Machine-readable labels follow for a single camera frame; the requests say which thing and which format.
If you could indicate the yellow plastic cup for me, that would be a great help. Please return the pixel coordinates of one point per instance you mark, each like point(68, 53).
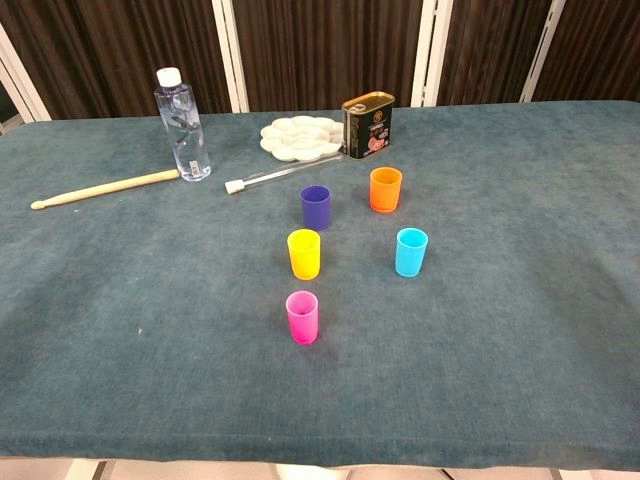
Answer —
point(305, 257)

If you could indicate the purple plastic cup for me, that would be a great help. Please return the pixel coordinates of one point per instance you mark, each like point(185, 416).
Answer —
point(316, 210)

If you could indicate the pink plastic cup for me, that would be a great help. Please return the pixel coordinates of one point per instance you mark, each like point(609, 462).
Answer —
point(302, 322)

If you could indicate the blue plastic cup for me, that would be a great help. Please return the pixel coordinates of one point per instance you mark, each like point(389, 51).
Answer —
point(411, 255)

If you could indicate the orange plastic cup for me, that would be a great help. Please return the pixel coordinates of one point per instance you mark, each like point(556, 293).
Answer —
point(385, 195)

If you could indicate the white flower paint palette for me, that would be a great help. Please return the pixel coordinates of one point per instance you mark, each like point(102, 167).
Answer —
point(300, 140)

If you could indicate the glass test tube white stopper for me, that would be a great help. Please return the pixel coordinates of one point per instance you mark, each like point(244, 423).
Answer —
point(232, 187)

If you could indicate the gold black luncheon meat can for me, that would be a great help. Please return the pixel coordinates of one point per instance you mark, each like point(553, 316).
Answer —
point(367, 130)

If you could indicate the clear plastic water bottle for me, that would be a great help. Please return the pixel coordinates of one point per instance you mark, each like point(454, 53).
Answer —
point(185, 140)

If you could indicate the teal table cloth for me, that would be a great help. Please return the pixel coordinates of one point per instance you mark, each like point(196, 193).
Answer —
point(150, 300)

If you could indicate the wooden drumstick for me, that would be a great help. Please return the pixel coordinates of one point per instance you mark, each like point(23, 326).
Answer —
point(100, 189)

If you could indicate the white partition frame post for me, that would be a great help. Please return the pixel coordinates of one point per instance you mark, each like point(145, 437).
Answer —
point(22, 80)
point(231, 55)
point(542, 50)
point(429, 55)

